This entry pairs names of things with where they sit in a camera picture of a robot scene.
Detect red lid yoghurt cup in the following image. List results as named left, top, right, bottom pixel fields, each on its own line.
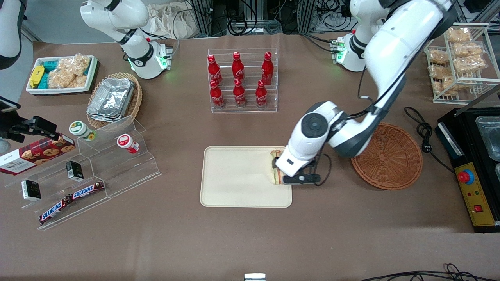
left=116, top=133, right=140, bottom=154

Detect snickers chocolate bar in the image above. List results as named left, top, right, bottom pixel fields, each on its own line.
left=39, top=197, right=72, bottom=226
left=70, top=181, right=105, bottom=201

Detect clear fried snack bag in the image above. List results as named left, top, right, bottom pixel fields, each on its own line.
left=446, top=27, right=472, bottom=43
left=427, top=50, right=450, bottom=66
left=452, top=42, right=486, bottom=59
left=453, top=56, right=488, bottom=75
left=433, top=77, right=460, bottom=97
left=427, top=64, right=454, bottom=79

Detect beige cloth bag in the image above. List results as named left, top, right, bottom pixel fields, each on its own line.
left=147, top=2, right=196, bottom=40

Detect red cola bottle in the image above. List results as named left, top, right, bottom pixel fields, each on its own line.
left=261, top=51, right=274, bottom=86
left=232, top=51, right=245, bottom=82
left=255, top=79, right=268, bottom=108
left=207, top=54, right=223, bottom=86
left=233, top=78, right=247, bottom=108
left=209, top=79, right=225, bottom=109

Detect aluminium foil container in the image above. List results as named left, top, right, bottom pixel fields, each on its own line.
left=87, top=78, right=136, bottom=123

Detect clear acrylic bottle rack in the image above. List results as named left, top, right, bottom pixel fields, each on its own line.
left=207, top=48, right=278, bottom=114

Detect clear acrylic step display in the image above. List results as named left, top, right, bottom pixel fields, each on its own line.
left=5, top=115, right=162, bottom=231

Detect black base cables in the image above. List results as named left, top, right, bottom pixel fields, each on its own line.
left=300, top=32, right=341, bottom=54

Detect yellow snack packet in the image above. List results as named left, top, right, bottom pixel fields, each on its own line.
left=29, top=65, right=45, bottom=89

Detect background cable bundle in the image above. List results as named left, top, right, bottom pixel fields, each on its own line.
left=227, top=0, right=282, bottom=36

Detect black machine with yellow panel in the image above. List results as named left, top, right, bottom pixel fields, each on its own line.
left=434, top=84, right=500, bottom=233

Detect white rectangular bin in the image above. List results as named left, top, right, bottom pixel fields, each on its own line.
left=26, top=55, right=98, bottom=96

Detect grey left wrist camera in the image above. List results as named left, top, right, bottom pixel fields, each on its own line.
left=283, top=173, right=322, bottom=186

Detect round brown wicker basket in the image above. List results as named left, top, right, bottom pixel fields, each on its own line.
left=349, top=123, right=423, bottom=191

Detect black power cable with plug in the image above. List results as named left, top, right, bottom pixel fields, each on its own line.
left=404, top=106, right=456, bottom=174

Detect oval light wicker basket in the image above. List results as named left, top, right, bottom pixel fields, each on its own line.
left=86, top=72, right=143, bottom=130

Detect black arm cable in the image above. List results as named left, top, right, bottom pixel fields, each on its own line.
left=312, top=66, right=407, bottom=187

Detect clear rice cracker bag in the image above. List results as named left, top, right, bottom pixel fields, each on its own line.
left=58, top=53, right=92, bottom=75
left=47, top=68, right=88, bottom=89

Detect red emergency stop button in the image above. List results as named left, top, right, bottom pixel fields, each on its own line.
left=457, top=169, right=475, bottom=185

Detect white wire rack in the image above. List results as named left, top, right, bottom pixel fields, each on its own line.
left=423, top=22, right=500, bottom=105

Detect triangular sandwich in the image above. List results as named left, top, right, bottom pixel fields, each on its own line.
left=269, top=148, right=286, bottom=185

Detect black floor cables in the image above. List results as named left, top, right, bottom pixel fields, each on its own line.
left=359, top=263, right=500, bottom=281

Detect beige rectangular tray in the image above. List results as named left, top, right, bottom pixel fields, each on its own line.
left=200, top=146, right=293, bottom=208

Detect red cookie box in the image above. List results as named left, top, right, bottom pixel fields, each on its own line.
left=0, top=133, right=76, bottom=176

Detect small black box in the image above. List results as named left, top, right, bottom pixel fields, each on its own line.
left=65, top=160, right=84, bottom=182
left=21, top=179, right=42, bottom=201

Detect green lid yoghurt cup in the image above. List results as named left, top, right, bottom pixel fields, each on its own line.
left=69, top=121, right=96, bottom=142

